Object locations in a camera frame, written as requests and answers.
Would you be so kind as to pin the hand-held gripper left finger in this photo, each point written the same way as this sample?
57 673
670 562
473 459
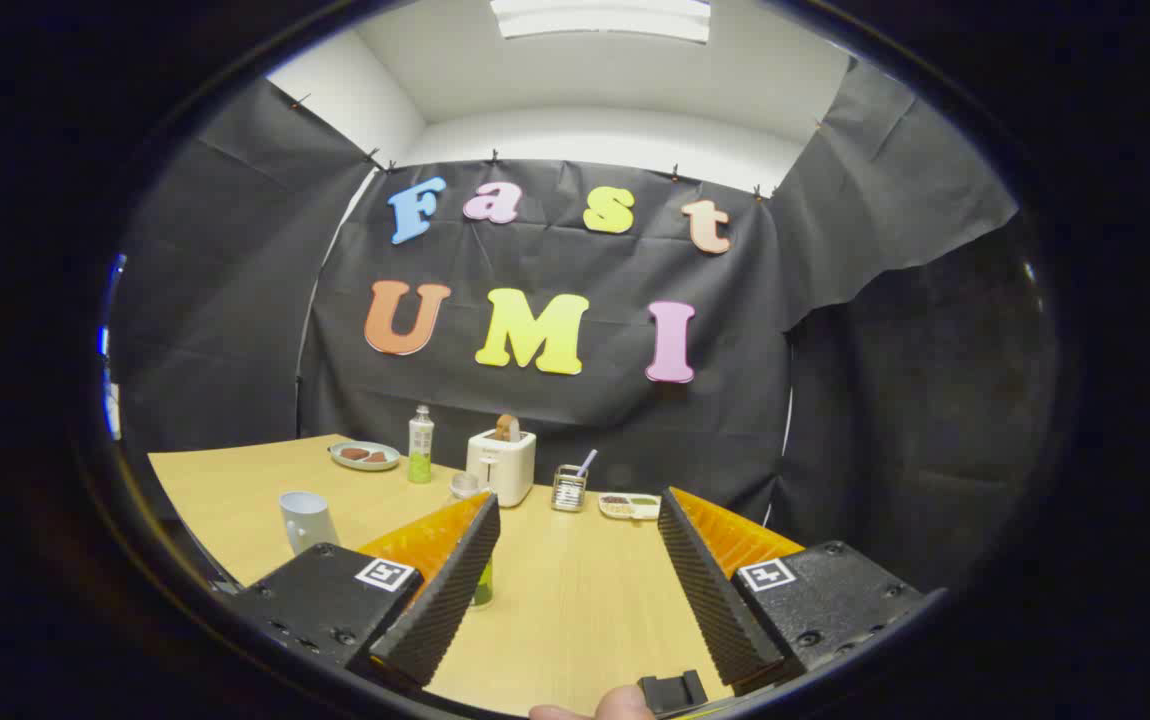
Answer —
440 600

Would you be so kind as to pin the tall slim bottle green label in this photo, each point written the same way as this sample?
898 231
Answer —
420 440

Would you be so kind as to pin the clear juice bottle green label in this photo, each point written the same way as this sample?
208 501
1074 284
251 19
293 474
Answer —
463 488

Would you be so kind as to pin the pale green plate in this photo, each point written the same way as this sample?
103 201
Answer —
365 463

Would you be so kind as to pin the white cup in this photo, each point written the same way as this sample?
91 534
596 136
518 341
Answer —
305 520

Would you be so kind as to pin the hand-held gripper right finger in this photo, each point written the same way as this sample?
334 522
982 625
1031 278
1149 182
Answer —
710 590

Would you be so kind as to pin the white toaster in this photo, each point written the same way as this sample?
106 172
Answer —
501 470

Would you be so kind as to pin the white spoon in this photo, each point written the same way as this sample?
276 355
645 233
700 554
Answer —
587 461

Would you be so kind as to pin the white divided dish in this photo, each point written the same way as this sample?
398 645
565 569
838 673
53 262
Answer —
630 507

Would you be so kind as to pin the wooden table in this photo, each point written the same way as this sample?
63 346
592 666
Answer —
575 600

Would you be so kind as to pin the bread slice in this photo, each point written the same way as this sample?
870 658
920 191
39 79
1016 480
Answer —
507 428

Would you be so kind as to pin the ceiling light panel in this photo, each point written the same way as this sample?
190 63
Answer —
600 20

